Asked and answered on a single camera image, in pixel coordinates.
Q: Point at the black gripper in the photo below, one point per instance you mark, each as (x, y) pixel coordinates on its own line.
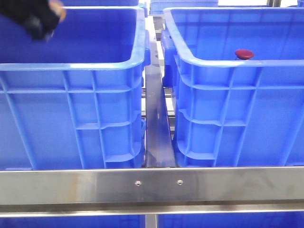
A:
(32, 15)

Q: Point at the yellow push button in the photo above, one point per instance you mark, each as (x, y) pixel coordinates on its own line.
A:
(56, 16)

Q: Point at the red mushroom push button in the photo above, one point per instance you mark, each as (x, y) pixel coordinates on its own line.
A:
(244, 54)

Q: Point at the blue crate behind left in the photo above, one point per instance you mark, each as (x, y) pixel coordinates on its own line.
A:
(108, 3)

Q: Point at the left blue plastic crate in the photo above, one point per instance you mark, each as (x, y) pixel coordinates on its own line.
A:
(74, 101)

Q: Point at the blue plastic crate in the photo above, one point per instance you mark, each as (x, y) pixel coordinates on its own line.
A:
(74, 101)
(231, 112)

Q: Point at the blue crate behind right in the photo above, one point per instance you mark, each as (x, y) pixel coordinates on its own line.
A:
(157, 6)

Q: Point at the steel centre divider bar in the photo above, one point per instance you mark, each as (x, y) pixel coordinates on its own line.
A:
(159, 150)

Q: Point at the right blue plastic crate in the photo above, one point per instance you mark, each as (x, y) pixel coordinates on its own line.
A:
(231, 112)

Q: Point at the lower left blue crate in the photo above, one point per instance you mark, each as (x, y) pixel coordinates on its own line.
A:
(118, 221)

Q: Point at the lower right blue crate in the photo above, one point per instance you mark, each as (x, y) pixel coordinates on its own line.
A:
(233, 220)

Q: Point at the stainless steel front rail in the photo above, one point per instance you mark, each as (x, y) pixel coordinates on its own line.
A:
(112, 191)

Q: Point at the left rail screw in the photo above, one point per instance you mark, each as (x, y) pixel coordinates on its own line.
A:
(138, 183)

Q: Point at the rail screw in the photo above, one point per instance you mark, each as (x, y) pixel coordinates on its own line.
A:
(179, 182)
(138, 183)

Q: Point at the right rail screw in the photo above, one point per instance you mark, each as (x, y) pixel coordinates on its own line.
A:
(179, 182)

